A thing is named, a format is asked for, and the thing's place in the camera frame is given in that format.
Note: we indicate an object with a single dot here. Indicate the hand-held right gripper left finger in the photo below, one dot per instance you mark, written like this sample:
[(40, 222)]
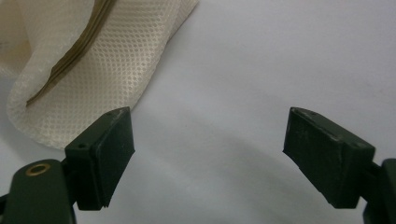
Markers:
[(93, 168)]

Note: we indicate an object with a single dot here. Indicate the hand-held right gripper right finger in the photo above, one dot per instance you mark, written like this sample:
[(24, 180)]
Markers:
[(327, 155)]

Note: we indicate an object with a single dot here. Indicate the white mesh laundry bag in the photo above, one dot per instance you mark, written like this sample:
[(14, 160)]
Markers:
[(109, 77)]

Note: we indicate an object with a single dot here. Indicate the pale blue table mat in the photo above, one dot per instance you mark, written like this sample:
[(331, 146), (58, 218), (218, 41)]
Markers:
[(233, 62)]

